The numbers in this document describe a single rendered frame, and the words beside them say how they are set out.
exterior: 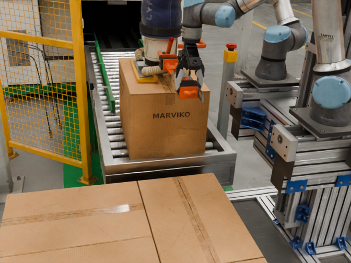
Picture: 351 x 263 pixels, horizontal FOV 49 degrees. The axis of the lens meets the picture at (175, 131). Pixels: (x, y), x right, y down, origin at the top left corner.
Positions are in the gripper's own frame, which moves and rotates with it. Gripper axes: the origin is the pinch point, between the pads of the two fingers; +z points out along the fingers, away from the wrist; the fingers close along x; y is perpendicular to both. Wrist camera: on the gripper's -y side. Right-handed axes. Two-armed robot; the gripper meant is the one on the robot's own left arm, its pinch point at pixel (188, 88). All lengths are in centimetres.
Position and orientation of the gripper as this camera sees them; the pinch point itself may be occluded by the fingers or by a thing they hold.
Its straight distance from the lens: 157.1
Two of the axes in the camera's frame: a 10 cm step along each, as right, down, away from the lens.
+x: -9.7, 0.6, -2.2
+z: -0.5, 8.9, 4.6
